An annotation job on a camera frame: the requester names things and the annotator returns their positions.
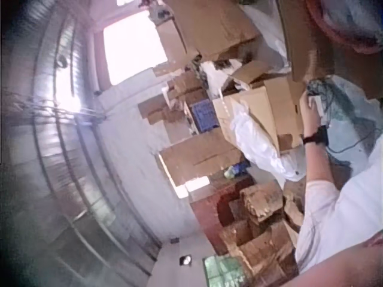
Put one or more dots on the person's left hand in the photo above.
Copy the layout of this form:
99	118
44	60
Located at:
311	119

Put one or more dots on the person's left fingers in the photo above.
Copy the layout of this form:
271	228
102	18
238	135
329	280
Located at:
305	97

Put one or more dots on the white power adapter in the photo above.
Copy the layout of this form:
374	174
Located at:
318	105

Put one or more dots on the black wrist band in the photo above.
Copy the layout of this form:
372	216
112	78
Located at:
317	136

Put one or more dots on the open cardboard box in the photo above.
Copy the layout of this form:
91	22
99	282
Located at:
263	113

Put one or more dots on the clear plastic bag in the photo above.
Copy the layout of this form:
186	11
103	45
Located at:
356	119

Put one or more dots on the flat cardboard sheet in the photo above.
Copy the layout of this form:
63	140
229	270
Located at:
299	42

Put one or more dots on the large white plastic bag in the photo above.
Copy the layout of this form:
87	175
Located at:
260	146

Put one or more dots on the white plastic sheet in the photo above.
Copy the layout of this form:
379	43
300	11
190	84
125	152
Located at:
266	33

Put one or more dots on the red plastic basket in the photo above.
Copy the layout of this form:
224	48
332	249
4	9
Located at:
344	27

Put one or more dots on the crumpled white plastic bag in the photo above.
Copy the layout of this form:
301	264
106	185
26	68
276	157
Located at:
218	74

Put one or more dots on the blue and green bag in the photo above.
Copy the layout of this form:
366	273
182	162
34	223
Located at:
236	171

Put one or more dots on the blue plastic crate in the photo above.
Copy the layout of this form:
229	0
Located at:
205	117

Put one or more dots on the large cardboard box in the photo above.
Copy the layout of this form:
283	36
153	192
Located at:
212	27

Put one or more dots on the long cardboard box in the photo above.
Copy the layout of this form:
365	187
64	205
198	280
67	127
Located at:
203	158

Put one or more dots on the stack of small cartons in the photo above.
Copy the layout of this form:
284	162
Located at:
179	95

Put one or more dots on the heap of brown cartons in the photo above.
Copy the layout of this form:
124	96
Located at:
260	227

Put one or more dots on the bright window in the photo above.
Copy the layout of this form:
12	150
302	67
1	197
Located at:
134	48

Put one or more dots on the green glass pane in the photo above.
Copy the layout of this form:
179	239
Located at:
220	270

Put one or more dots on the metal roller shutter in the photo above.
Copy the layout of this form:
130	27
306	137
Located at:
66	143

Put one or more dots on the small black wall box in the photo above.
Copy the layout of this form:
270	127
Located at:
174	240

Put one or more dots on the white wall socket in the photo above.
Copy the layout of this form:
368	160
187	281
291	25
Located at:
185	260

